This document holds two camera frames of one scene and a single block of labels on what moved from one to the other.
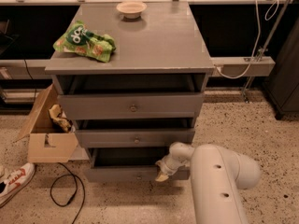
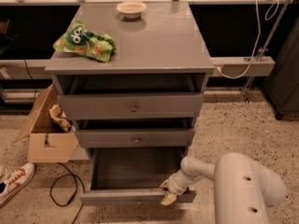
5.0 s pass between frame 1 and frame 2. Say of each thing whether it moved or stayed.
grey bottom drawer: moved
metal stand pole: stayed
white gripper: moved
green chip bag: stayed
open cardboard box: stayed
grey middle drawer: stayed
